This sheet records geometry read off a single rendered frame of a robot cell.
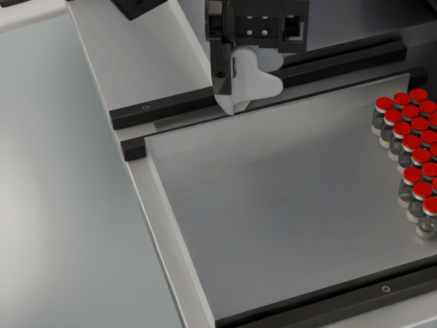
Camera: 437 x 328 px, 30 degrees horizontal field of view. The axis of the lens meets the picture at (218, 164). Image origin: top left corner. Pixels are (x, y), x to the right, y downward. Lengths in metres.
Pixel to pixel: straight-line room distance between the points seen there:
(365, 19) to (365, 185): 0.31
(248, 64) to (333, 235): 0.27
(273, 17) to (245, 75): 0.07
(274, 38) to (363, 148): 0.35
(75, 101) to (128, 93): 1.34
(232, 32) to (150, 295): 1.32
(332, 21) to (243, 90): 0.47
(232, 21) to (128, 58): 0.48
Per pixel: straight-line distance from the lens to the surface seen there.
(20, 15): 1.35
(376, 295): 0.83
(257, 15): 0.64
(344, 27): 1.16
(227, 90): 0.70
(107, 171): 2.18
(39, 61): 2.55
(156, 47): 1.13
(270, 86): 0.71
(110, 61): 1.11
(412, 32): 1.13
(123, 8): 0.67
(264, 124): 0.99
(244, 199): 0.92
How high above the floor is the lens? 1.58
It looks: 47 degrees down
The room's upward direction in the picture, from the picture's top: 2 degrees counter-clockwise
